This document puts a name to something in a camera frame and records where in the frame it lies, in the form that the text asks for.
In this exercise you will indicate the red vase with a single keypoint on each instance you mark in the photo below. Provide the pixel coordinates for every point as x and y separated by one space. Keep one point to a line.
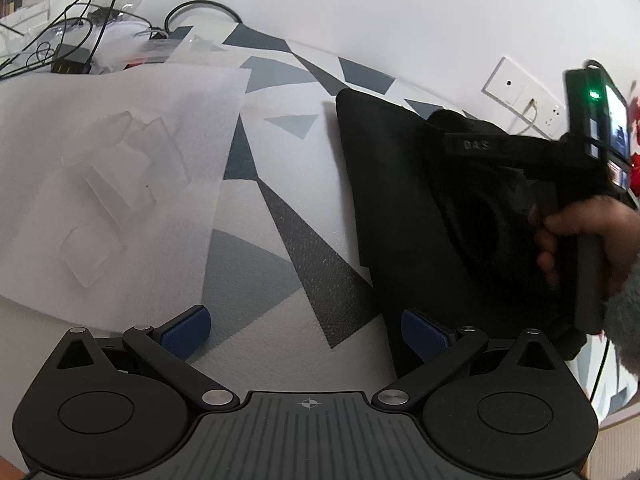
636 175

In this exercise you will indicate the clear plastic packaging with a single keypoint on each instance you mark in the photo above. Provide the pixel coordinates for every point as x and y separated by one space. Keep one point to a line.
150 160

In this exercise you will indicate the black garment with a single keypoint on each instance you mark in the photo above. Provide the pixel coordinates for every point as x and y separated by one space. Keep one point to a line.
400 210

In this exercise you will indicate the white foam sheet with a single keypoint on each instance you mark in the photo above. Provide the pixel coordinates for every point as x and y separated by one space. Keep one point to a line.
50 135

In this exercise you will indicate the white grey geometric blanket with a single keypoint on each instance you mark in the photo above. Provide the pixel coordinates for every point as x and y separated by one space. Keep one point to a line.
280 270

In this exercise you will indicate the white wall socket panel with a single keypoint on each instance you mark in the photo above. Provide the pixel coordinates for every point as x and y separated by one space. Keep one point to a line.
510 80

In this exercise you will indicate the person's right hand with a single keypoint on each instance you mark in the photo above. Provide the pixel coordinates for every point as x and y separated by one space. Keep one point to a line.
617 230

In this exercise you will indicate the black charger block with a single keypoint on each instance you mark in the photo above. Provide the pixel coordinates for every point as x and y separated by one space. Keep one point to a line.
72 60

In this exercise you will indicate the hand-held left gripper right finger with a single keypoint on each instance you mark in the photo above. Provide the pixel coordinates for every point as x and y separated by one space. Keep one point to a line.
425 337

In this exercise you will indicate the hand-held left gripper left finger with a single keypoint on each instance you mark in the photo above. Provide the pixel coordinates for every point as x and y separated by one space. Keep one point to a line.
187 332

